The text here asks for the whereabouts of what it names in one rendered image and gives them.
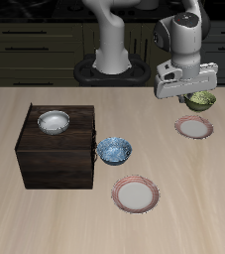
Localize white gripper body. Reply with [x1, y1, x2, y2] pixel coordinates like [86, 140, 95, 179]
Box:
[154, 62, 219, 100]

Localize green bowl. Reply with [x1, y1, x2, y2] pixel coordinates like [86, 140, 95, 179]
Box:
[183, 90, 217, 113]

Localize red rimmed white plate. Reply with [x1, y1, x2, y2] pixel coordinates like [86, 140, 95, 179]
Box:
[111, 175, 161, 214]
[173, 114, 215, 140]

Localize blue patterned bowl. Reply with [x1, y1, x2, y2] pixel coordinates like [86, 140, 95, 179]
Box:
[95, 136, 133, 167]

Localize white bowl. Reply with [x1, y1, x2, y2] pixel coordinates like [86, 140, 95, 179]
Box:
[37, 109, 71, 136]

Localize dark wooden cabinet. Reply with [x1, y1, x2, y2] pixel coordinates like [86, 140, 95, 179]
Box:
[14, 102, 97, 191]

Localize dark kitchen cupboards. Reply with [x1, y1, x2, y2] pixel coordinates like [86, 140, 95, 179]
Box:
[0, 18, 225, 88]

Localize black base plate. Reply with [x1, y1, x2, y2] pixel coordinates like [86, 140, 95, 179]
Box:
[73, 54, 152, 87]

